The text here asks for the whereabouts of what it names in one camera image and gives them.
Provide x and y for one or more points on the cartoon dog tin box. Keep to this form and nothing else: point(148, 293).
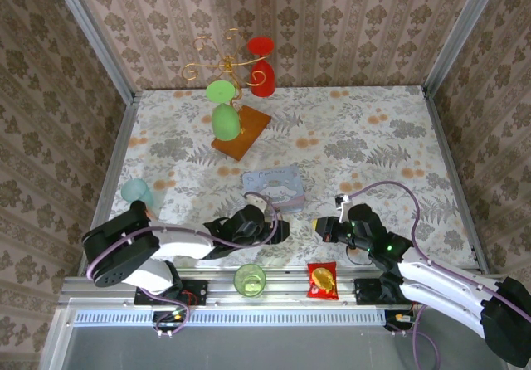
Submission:
point(274, 185)

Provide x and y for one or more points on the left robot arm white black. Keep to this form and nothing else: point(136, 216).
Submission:
point(124, 254)

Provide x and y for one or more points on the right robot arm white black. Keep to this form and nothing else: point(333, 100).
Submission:
point(448, 295)

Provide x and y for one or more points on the red snack packet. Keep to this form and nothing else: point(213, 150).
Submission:
point(322, 280)

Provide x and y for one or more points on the clear green plastic cup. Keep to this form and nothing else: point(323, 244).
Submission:
point(249, 280)

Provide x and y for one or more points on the floral tablecloth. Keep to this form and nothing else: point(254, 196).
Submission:
point(332, 137)

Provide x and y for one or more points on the pale teal plastic cup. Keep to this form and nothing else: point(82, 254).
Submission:
point(134, 191)

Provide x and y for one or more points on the green wine glass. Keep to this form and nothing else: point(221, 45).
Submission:
point(226, 123)

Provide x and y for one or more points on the red wine glass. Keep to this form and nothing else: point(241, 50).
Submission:
point(262, 79)

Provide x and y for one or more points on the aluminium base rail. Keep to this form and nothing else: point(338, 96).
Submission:
point(286, 287)

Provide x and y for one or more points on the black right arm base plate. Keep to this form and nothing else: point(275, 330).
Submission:
point(367, 292)

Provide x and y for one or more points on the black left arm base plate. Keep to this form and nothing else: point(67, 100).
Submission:
point(195, 293)

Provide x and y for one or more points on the aluminium side rail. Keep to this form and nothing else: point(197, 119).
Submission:
point(452, 171)
point(116, 158)

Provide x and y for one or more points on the aluminium frame post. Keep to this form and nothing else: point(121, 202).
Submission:
point(460, 38)
point(95, 38)

